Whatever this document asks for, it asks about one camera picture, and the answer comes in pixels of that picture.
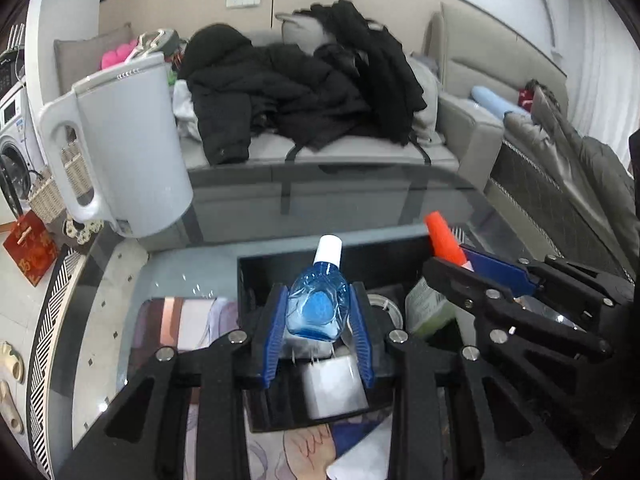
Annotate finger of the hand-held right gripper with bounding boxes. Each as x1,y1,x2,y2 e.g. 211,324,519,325
423,257,614,362
459,244,632,307

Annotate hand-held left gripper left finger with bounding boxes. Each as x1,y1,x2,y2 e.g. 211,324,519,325
57,284,290,480

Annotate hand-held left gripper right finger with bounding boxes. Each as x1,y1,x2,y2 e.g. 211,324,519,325
350,282,581,480

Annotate tape roll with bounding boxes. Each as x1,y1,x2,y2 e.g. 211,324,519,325
367,285,407,334

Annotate blue eye drop bottle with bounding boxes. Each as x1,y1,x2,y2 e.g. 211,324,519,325
286,234,350,343

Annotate small white charger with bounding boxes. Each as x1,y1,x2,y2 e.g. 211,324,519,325
292,352,370,420

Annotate glue bottle with red cap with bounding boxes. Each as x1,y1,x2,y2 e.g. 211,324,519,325
405,211,481,341

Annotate black cardboard box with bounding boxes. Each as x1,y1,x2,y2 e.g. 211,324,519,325
236,232,481,433

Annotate printed table mat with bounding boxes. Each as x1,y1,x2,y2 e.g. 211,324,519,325
132,296,401,480

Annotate white paper sheets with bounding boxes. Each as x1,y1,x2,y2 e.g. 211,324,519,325
327,419,397,480

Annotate grey quilt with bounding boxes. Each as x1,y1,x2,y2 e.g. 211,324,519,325
502,82,638,273

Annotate grey sofa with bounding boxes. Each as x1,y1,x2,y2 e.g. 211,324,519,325
52,2,506,202

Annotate light blue pillow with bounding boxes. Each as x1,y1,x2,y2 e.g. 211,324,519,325
470,85,517,122

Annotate red and dark cloth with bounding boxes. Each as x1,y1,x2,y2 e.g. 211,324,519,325
517,79,540,109

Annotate grey hoodie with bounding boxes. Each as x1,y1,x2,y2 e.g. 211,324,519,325
404,52,447,147

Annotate white lace doily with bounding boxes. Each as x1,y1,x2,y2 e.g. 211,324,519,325
62,216,104,247

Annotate black and white striped rug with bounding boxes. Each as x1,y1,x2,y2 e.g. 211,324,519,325
29,249,87,480

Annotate beige upholstered bed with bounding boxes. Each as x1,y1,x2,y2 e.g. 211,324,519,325
425,2,640,283

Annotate black coat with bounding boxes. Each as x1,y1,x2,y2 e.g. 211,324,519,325
294,0,429,149

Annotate white electric kettle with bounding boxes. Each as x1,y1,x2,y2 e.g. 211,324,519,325
38,51,195,239

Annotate white curtain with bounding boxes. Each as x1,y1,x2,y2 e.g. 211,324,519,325
564,0,640,142

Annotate black puffer jacket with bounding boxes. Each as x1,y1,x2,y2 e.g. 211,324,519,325
177,23,374,167

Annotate white garment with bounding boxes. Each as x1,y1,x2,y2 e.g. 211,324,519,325
172,80,202,142

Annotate red gift bag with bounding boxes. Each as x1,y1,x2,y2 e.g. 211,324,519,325
2,210,59,289

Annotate wicker basket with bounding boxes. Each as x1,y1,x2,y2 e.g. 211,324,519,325
27,139,102,227

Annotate cream slipper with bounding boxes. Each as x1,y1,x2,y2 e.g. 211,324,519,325
0,341,27,436

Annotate white washing machine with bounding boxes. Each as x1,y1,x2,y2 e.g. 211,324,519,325
0,87,52,222

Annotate grey patterned cap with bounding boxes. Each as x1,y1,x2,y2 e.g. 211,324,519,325
132,29,182,57

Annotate pink plush toy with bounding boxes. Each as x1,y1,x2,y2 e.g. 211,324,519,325
101,42,141,71

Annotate large grey cushion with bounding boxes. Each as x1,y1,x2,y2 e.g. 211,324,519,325
53,22,134,94

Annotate black kitchen appliance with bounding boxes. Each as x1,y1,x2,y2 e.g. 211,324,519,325
0,54,22,102

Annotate router with antennas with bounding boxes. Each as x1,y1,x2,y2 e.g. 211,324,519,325
4,24,27,55

